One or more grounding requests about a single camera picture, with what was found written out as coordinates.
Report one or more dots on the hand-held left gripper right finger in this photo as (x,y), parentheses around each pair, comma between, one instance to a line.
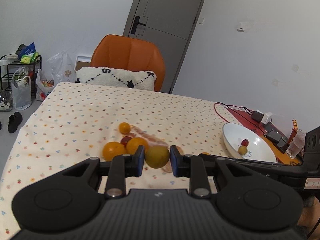
(174,160)

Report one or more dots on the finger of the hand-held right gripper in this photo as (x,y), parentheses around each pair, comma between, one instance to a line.
(260,166)

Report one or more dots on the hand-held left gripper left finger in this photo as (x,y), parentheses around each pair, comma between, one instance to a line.
(139,160)

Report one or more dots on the large orange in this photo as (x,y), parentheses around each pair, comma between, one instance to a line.
(113,151)
(133,145)

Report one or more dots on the small yellow-green round fruit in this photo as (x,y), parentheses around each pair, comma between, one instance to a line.
(242,150)
(157,157)

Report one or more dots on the long peeled grapefruit segment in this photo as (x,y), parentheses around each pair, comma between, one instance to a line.
(150,138)

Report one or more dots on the small red fruit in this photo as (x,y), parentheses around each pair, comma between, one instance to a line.
(125,140)
(245,142)

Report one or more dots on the white plate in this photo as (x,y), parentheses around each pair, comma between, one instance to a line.
(260,140)

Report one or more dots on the small orange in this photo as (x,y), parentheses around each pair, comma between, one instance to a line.
(124,127)
(205,153)

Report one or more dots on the person's right hand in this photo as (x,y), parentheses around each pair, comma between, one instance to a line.
(311,217)

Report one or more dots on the clear drinking glass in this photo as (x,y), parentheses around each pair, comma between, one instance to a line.
(296,143)

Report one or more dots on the black power bank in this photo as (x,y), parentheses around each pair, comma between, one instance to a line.
(273,135)

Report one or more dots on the flat black device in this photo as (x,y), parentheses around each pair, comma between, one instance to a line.
(268,126)

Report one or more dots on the red yellow decoration stick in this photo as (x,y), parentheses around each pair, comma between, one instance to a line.
(295,125)

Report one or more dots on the white power adapter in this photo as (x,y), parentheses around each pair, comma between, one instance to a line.
(268,117)

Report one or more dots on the black charger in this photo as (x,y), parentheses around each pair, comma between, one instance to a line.
(257,116)

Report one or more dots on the red orange printed table mat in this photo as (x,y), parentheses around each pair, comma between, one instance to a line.
(240,116)

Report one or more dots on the floral printed tablecloth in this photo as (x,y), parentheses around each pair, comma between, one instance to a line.
(75,110)

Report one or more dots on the white fluffy pillow black pattern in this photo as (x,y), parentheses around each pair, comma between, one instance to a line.
(136,76)

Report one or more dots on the grey door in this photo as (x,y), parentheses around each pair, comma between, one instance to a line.
(170,55)

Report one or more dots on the orange leather chair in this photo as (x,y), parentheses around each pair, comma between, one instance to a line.
(125,52)

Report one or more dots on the white framed board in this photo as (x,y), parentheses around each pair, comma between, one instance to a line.
(83,62)

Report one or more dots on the white red plastic bag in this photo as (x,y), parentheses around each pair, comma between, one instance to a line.
(42,90)

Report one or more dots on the transparent plastic bag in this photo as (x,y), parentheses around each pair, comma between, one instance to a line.
(61,67)

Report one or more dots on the black slipper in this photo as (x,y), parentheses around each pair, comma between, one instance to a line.
(14,122)

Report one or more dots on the clear bag with shoes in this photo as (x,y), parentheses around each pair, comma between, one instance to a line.
(5,101)

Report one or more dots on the yellow green packet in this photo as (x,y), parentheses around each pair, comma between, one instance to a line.
(28,58)

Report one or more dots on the blue white packet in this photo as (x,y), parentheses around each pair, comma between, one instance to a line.
(28,50)

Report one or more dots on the black shoe rack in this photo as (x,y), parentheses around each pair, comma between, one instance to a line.
(5,78)

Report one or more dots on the white wall socket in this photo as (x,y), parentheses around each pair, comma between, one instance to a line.
(241,26)

